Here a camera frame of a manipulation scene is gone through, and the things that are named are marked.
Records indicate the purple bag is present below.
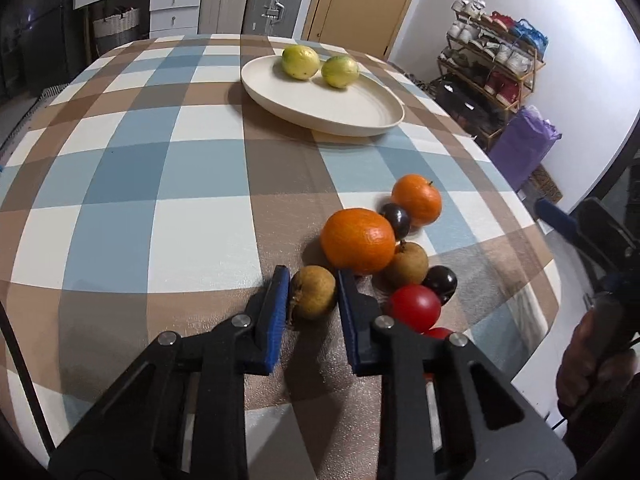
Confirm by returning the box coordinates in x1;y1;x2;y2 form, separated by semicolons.
487;106;562;192

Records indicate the grey floor rug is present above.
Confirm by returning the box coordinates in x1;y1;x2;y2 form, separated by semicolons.
0;84;68;161

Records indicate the wicker basket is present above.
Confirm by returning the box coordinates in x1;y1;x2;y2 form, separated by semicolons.
92;7;141;53

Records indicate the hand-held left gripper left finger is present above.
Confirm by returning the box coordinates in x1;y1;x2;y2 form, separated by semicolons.
47;265;291;480

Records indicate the dark refrigerator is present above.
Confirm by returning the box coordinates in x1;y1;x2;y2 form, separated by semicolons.
0;0;76;98

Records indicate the brown longan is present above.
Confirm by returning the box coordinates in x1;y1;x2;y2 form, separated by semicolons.
290;265;337;321
382;241;429;291

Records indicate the brown doormat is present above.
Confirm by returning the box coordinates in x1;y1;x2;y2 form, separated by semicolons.
529;167;564;204

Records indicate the cream round plate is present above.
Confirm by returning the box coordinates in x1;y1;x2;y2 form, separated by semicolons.
240;54;405;137

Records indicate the large orange mandarin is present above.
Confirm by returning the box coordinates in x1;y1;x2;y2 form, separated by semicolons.
320;207;397;276

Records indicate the small orange mandarin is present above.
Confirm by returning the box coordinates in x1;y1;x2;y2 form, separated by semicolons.
391;174;443;227

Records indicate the person's right hand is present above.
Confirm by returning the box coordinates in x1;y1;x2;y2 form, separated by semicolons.
556;310;636;411

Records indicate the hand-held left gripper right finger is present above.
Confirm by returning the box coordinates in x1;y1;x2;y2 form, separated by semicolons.
337;269;578;480

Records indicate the black cable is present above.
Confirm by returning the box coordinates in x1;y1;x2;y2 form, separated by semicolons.
0;305;56;453

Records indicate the blue bag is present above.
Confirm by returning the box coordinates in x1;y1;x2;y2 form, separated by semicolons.
512;19;549;51

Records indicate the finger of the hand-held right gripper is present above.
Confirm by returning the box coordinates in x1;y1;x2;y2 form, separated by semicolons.
534;197;639;286

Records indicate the dark purple plum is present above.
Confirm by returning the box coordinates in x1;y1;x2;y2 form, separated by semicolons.
378;203;412;241
422;265;458;306

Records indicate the silver suitcase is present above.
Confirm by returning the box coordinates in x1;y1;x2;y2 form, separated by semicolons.
242;0;307;38

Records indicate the pile of floor shoes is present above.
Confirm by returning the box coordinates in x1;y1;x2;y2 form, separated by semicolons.
402;72;438;98

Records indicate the tan wooden door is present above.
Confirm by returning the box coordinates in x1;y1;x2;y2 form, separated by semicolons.
301;0;429;59

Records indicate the yellow-green round fruit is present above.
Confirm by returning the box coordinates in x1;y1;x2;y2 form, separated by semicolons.
320;55;360;89
281;45;321;82

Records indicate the wooden shoe rack with shoes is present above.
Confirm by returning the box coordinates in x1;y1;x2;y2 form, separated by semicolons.
436;0;547;153

